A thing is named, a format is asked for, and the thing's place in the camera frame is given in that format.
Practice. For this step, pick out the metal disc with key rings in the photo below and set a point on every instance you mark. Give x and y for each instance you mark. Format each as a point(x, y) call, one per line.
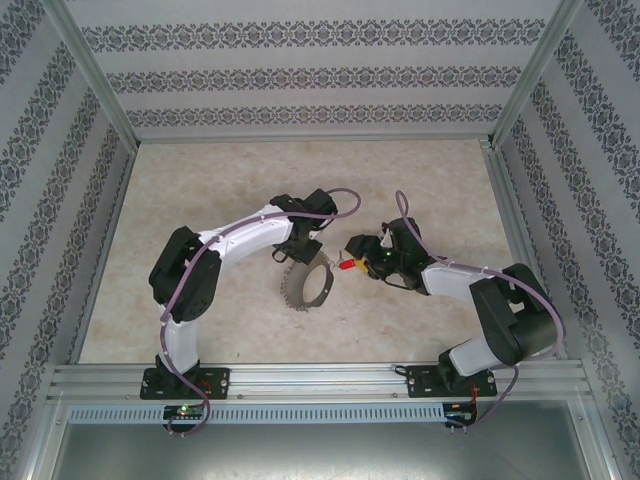
point(295, 290)

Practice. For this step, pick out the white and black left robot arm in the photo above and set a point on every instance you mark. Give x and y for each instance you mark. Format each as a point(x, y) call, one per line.
point(240, 240)

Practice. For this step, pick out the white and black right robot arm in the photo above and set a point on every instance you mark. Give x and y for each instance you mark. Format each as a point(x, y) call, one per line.
point(500, 325)

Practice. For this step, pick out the small circuit board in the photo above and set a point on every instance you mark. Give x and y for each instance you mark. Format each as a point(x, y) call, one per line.
point(460, 412)
point(185, 411)

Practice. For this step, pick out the grey metal sheet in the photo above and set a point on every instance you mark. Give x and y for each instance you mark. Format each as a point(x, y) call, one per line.
point(320, 455)

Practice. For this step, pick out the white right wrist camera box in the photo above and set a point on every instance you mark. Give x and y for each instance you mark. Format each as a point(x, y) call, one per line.
point(385, 240)

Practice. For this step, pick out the aluminium frame bar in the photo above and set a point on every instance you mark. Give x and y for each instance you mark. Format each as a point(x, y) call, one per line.
point(112, 220)
point(320, 136)
point(512, 210)

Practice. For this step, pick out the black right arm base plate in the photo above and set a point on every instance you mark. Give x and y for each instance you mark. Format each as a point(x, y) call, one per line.
point(420, 382)

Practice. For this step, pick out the aluminium mounting rail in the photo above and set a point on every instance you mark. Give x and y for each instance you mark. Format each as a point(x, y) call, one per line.
point(320, 382)

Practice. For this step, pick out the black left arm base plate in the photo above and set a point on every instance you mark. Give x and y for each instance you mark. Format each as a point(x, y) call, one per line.
point(220, 382)

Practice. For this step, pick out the aluminium frame post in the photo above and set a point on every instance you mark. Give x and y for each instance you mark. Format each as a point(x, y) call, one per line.
point(537, 70)
point(90, 70)

